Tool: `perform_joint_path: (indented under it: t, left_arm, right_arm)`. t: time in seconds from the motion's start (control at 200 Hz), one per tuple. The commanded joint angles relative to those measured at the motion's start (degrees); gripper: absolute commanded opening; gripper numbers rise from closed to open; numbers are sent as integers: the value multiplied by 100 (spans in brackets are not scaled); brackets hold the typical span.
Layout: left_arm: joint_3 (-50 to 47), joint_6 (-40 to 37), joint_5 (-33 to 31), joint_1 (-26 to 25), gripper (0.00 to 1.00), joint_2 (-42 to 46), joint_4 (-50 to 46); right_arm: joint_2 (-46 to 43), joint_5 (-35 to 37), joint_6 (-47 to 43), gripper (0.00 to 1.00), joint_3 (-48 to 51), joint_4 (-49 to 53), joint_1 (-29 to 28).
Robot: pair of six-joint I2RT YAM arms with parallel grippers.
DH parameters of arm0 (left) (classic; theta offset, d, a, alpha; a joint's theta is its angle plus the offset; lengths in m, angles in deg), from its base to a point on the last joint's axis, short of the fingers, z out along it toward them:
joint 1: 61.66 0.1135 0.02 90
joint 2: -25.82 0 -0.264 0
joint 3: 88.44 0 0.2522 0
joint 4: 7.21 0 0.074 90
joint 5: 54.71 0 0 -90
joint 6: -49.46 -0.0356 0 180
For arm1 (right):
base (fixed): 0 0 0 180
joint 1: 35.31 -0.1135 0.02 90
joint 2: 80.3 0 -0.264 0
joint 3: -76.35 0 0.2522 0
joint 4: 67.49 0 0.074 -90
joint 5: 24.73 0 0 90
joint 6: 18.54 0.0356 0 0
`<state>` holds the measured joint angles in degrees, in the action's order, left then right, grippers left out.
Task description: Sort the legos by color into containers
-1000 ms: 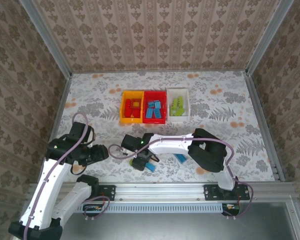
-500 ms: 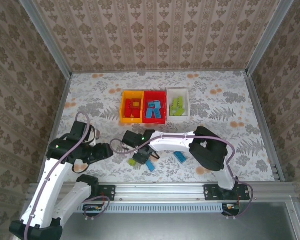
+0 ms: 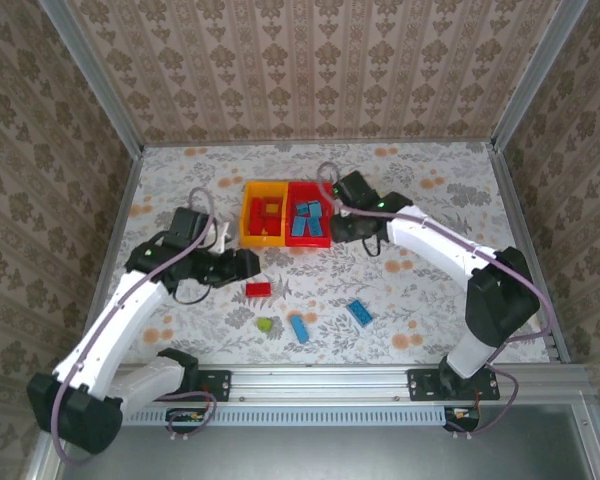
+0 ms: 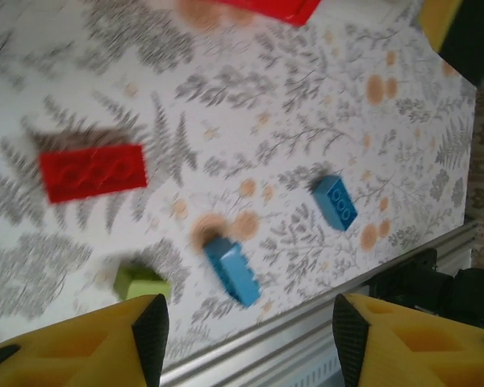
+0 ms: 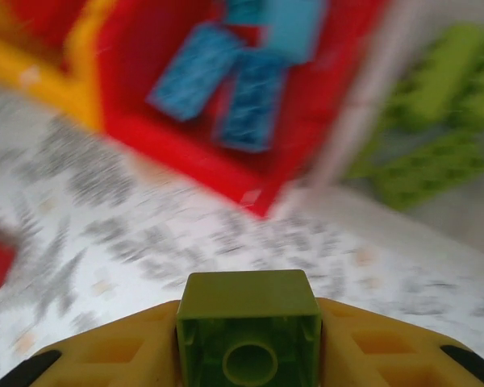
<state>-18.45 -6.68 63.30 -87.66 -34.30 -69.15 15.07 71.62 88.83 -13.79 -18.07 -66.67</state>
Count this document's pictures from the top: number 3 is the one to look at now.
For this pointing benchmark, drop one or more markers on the yellow plastic container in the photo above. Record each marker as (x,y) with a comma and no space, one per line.
(245,192)

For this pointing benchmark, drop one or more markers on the floral tablecloth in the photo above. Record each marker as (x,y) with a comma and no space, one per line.
(405,300)

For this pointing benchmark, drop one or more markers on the long blue lego brick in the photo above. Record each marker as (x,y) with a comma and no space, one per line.
(299,328)

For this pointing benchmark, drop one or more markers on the blue lego plate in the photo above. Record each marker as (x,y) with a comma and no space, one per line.
(360,313)

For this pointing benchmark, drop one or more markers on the small green lego brick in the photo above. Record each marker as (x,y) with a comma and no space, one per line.
(265,325)

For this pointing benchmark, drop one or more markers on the grey metal plate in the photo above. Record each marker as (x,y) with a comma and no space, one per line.
(305,452)

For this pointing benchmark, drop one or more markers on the red lego window frame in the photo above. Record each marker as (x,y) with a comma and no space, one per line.
(263,206)

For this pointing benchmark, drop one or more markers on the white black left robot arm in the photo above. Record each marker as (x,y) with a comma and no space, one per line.
(115,325)

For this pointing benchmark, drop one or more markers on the aluminium frame post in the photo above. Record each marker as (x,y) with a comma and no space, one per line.
(95,80)
(535,75)

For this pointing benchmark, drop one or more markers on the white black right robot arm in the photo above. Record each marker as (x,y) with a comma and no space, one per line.
(440,235)

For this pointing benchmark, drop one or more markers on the red plastic container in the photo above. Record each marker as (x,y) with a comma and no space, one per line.
(325,192)

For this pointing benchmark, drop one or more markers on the aluminium side rail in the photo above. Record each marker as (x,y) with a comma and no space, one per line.
(510,200)
(115,235)

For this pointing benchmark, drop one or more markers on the flat red lego brick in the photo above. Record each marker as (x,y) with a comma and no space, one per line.
(258,289)

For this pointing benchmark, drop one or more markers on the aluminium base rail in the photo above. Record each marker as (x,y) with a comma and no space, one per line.
(305,382)

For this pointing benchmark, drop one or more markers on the aluminium rear rail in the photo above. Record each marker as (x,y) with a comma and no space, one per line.
(305,143)

